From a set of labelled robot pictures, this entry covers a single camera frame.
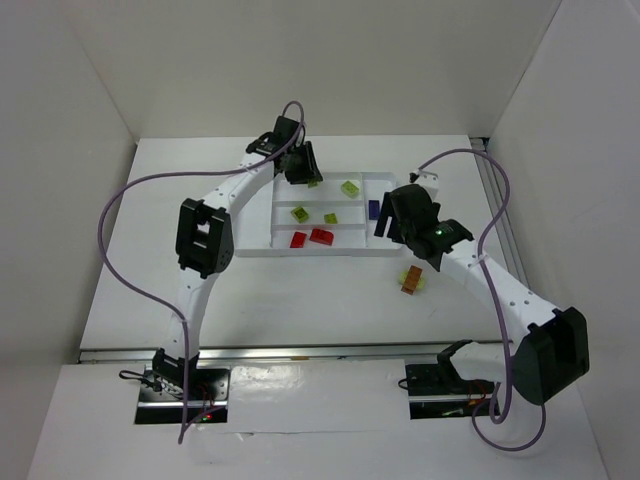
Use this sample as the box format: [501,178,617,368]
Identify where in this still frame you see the blue lego brick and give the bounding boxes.
[368,200,380,221]

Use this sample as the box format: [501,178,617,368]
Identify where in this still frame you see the orange lego brick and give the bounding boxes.
[401,266,422,295]

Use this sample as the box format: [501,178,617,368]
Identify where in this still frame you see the small green lego brick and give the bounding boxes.
[324,213,338,224]

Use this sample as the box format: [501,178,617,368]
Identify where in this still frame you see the red sloped lego brick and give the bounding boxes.
[309,228,334,246]

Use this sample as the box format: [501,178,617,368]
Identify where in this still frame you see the red curved lego piece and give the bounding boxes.
[289,231,307,249]

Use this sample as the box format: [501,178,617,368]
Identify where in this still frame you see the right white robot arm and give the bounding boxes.
[374,184,589,405]

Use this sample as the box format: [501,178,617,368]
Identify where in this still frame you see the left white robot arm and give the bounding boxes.
[152,115,322,393]

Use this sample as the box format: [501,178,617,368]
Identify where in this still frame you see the white divided sorting tray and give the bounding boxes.
[233,172,400,257]

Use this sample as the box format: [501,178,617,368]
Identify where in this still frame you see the aluminium right side rail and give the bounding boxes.
[475,155,528,285]

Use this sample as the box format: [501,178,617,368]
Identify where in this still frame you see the aluminium rail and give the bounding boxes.
[475,155,528,285]
[77,341,501,364]

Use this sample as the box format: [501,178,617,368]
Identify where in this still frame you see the aluminium front rail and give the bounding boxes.
[77,341,501,364]

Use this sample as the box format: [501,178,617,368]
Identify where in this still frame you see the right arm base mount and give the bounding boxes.
[397,364,495,420]

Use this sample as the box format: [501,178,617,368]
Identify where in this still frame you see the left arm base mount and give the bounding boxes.
[119,363,232,425]

